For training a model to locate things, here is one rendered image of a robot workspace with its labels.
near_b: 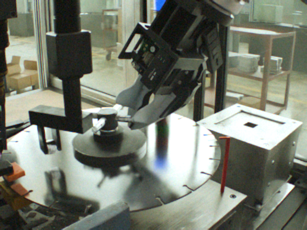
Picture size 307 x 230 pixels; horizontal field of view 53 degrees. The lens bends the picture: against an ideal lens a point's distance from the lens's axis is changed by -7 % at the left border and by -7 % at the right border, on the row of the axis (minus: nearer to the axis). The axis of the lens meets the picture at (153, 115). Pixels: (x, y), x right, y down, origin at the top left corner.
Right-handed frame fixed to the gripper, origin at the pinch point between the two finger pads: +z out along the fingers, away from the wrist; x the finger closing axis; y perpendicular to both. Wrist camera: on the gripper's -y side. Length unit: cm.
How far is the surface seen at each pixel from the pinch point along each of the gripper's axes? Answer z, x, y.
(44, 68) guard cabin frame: 55, -84, -55
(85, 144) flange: 5.6, -2.0, 5.8
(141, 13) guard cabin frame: 1, -42, -44
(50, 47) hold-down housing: -7.3, -7.2, 14.4
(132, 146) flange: 2.2, 2.5, 2.1
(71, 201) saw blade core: 4.1, 6.1, 15.0
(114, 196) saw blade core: 1.9, 8.4, 11.3
